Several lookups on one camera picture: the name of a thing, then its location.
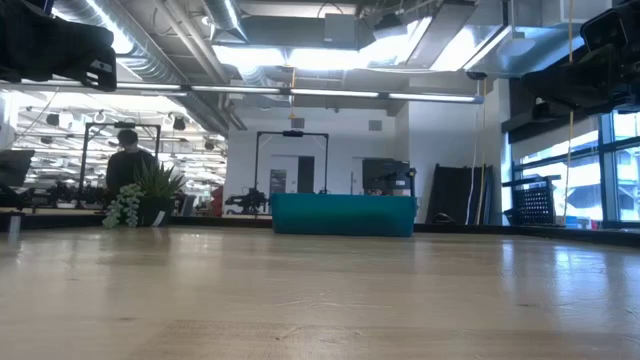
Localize person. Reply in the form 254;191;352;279
105;128;161;201

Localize dark monitor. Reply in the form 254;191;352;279
0;149;36;189

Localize small potted green plant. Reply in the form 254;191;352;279
102;159;189;230

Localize black cabinet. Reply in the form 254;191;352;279
362;158;417;196

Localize yellow hanging cord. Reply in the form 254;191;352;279
563;0;575;219

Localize black leaning panels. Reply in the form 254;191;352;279
428;163;494;226

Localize dark door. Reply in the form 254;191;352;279
297;155;316;195

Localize wall poster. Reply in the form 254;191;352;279
269;168;288;195

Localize black perforated crate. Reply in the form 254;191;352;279
502;174;562;226

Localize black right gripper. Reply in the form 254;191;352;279
520;0;640;117

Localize red object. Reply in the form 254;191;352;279
209;185;225;216

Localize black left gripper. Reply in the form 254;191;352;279
0;0;117;92

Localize blue plastic basket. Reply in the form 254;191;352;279
269;193;419;238

